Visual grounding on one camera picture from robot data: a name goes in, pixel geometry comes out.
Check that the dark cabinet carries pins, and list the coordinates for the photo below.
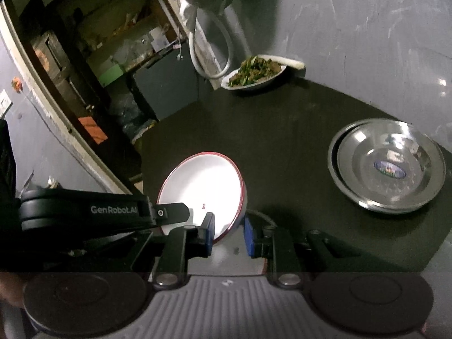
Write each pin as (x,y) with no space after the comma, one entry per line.
(162,84)

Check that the steel plate with sticker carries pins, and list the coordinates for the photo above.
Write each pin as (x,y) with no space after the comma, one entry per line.
(370,141)

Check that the white door frame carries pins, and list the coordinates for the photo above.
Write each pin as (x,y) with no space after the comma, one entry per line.
(109,174)

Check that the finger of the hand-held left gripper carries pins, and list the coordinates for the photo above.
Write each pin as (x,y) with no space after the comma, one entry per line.
(173,212)

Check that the white wall switch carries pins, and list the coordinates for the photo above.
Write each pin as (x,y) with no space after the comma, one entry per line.
(4,102)

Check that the white scallion stalk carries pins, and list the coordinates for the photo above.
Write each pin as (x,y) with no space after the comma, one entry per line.
(289,63)

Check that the orange cloth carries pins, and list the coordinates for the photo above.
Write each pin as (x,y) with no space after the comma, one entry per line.
(92,130)

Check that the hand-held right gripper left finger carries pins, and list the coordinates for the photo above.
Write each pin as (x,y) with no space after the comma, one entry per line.
(210,233)

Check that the plain steel plate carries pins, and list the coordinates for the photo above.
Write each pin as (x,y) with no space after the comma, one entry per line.
(332,159)

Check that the green box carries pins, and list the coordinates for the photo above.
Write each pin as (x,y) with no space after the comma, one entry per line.
(111,76)

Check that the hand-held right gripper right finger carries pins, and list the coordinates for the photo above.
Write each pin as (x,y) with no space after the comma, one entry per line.
(249,236)

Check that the steel plate of cooked vegetables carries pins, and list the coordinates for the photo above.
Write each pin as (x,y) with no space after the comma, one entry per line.
(254,72)

